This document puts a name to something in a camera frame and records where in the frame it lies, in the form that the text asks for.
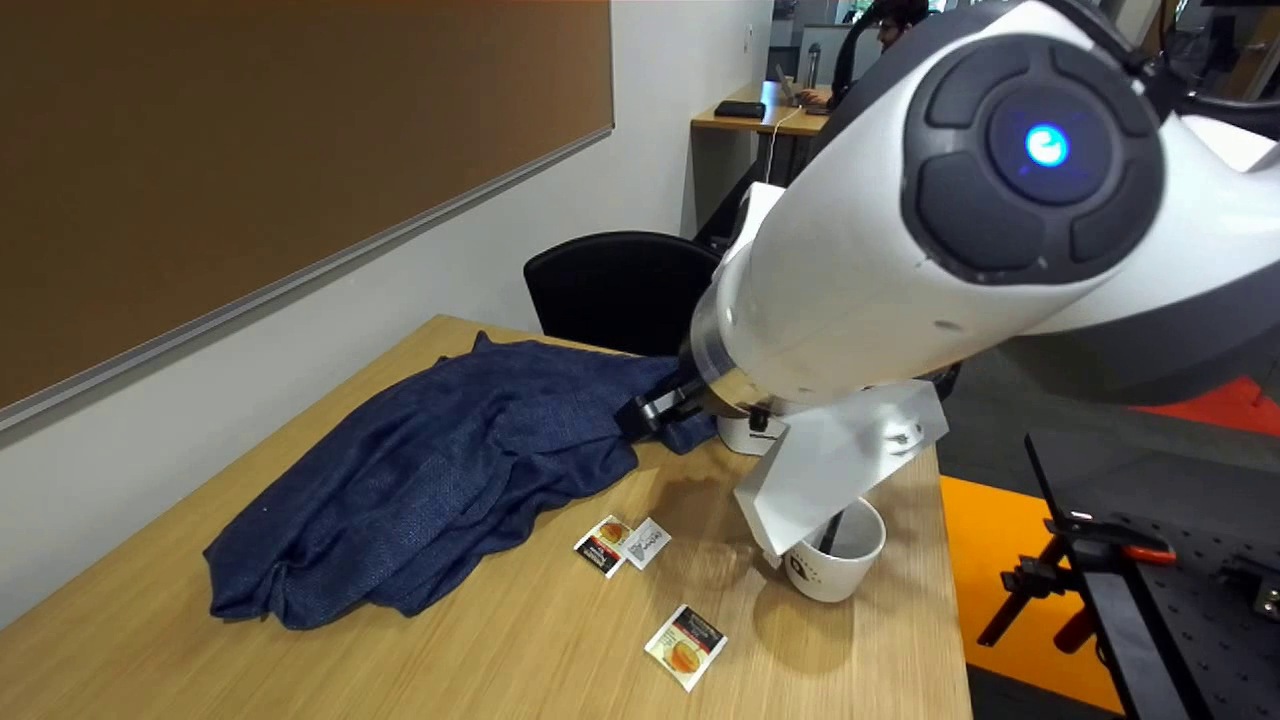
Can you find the white popcorn machine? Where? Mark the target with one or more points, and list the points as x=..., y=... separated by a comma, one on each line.
x=749, y=433

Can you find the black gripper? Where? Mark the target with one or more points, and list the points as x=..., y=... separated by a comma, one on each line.
x=831, y=459

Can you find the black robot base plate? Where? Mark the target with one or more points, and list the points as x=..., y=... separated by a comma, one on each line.
x=1192, y=643

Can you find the black office chair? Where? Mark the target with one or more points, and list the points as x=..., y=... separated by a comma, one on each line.
x=621, y=289

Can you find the white ceramic cup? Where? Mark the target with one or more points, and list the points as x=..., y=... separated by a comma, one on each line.
x=832, y=576

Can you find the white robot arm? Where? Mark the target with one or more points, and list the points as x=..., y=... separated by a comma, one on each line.
x=1006, y=179

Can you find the black orange clamp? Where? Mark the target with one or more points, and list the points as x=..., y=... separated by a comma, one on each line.
x=1077, y=547

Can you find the blue cloth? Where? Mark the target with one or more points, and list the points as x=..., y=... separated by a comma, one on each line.
x=429, y=476

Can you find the brown cork board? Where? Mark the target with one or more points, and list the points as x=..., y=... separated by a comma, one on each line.
x=168, y=166

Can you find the far wooden desk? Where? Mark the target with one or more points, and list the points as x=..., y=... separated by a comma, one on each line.
x=739, y=138

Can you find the black pen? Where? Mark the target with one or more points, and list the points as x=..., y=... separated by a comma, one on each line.
x=831, y=533

